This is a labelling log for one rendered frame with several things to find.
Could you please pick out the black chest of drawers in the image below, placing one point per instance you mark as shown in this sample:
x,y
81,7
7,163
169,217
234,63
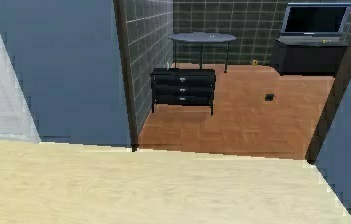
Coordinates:
x,y
183,88

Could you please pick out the grey round table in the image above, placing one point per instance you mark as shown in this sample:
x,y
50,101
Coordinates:
x,y
201,37

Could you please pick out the small yellow object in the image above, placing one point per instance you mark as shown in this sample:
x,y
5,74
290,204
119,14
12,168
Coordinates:
x,y
255,62

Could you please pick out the small black box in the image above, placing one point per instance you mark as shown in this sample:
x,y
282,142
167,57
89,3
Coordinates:
x,y
269,97

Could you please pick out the black television stand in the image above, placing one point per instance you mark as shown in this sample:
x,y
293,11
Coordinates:
x,y
308,58

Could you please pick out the grey television set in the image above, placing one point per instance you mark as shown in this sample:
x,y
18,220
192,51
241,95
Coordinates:
x,y
314,20

